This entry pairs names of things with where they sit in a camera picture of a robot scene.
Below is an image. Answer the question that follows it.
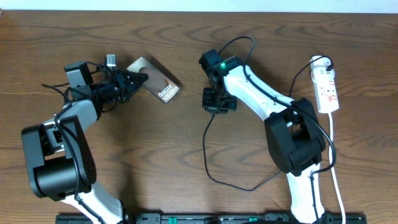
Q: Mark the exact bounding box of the Galaxy smartphone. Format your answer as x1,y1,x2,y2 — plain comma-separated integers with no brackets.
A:
127,57,180,104

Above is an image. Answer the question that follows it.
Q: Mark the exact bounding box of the black USB charging cable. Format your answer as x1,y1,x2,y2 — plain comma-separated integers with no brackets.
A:
202,55,334,192

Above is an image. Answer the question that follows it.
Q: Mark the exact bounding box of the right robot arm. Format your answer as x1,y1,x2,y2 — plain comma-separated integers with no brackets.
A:
198,49,330,223

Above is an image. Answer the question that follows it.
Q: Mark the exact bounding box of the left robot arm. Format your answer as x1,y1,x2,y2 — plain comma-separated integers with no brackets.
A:
21,61,149,223

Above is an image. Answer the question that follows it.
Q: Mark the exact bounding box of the white USB charger plug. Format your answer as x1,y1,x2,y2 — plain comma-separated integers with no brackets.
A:
311,67,335,83

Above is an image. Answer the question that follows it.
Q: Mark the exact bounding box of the white power strip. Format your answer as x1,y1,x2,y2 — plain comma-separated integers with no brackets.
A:
310,55,339,114

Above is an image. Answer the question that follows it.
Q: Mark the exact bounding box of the white power strip cord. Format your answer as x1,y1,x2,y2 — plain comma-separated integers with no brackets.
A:
327,112,346,224

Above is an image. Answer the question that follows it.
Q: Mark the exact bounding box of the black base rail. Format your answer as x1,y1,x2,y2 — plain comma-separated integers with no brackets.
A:
55,213,368,224

